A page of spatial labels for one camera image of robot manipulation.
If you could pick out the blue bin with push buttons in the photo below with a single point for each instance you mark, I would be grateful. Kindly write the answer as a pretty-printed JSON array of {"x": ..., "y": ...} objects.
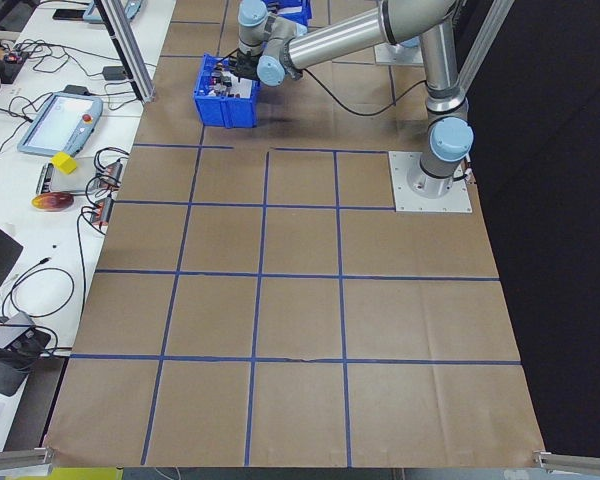
[{"x": 225, "y": 112}]

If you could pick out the blue bin with capacitors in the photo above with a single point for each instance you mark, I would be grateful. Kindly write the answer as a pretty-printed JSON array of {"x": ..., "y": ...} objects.
[{"x": 297, "y": 15}]

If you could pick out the red emergency stop button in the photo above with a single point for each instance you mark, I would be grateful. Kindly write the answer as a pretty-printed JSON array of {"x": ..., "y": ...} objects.
[{"x": 213, "y": 78}]

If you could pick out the black electronics box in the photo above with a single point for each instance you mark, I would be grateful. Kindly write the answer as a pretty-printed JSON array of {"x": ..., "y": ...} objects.
[{"x": 7, "y": 70}]

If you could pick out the light blue teach pendant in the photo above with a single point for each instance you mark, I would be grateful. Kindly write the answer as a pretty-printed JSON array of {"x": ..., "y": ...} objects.
[
  {"x": 55, "y": 125},
  {"x": 132, "y": 7}
]

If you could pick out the black power adapter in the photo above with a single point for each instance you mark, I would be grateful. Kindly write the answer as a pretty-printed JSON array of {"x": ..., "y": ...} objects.
[
  {"x": 77, "y": 90},
  {"x": 114, "y": 74}
]

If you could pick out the black smartphone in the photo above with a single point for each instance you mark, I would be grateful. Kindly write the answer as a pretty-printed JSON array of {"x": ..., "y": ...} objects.
[{"x": 70, "y": 14}]

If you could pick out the yellow cube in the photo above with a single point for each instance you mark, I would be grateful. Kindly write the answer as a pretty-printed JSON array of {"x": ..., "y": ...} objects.
[{"x": 64, "y": 164}]

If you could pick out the silver flat device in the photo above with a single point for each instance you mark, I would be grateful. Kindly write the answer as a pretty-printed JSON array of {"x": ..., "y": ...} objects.
[{"x": 44, "y": 182}]

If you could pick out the red yellow toy fruit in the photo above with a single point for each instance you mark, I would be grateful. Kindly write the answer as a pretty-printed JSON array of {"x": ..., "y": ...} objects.
[{"x": 52, "y": 202}]

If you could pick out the white work desk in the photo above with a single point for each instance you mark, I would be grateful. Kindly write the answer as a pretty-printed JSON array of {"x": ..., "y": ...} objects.
[{"x": 40, "y": 235}]

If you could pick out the grey stand base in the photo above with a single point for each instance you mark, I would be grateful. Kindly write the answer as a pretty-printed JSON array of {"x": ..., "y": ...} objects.
[{"x": 0, "y": 377}]

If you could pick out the yellow object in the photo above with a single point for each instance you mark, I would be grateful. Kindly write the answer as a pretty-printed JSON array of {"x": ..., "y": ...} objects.
[{"x": 80, "y": 475}]

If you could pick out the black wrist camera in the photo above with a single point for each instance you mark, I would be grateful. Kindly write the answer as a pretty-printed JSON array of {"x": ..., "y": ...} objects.
[{"x": 242, "y": 55}]

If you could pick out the multicoloured black switch block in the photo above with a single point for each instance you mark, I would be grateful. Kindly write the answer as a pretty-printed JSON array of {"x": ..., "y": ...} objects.
[{"x": 225, "y": 80}]

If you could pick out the aluminium profile post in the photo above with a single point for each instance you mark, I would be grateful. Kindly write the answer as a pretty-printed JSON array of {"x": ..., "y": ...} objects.
[{"x": 130, "y": 55}]

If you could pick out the white square base plate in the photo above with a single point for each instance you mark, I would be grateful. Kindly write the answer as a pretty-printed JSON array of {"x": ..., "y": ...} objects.
[
  {"x": 455, "y": 205},
  {"x": 386, "y": 55}
]

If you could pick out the metal frame bar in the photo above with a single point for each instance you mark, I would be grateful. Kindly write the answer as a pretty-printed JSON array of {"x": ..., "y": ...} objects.
[{"x": 485, "y": 50}]

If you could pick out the black frame cover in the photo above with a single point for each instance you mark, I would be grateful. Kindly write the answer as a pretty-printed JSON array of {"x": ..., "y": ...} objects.
[{"x": 570, "y": 250}]

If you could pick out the aluminium profile rail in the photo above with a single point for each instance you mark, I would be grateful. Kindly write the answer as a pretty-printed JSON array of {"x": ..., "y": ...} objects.
[
  {"x": 580, "y": 462},
  {"x": 15, "y": 459}
]

